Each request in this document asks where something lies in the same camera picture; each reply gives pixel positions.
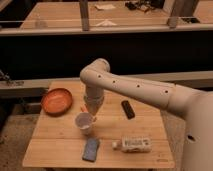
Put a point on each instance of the grey metal post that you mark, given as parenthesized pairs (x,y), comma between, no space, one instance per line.
(83,4)

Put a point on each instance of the blue sponge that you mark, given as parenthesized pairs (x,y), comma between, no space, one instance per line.
(91,149)

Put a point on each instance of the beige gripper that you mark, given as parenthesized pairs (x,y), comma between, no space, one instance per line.
(92,105)

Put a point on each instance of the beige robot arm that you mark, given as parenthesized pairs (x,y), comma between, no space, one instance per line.
(193,105)

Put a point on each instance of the white plastic bottle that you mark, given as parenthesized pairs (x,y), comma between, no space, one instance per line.
(133,145)

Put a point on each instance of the grey post right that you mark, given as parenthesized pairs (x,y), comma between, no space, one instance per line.
(175,13)

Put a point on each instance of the wooden table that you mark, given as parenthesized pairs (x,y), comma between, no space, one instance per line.
(58,143)

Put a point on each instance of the black remote control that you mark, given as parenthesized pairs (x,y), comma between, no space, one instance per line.
(128,109)

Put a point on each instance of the orange bowl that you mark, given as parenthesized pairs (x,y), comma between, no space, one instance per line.
(57,101)

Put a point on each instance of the folded white paper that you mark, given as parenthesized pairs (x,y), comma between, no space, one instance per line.
(106,23)

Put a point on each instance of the white paper sheet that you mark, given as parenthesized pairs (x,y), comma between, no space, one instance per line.
(105,7)

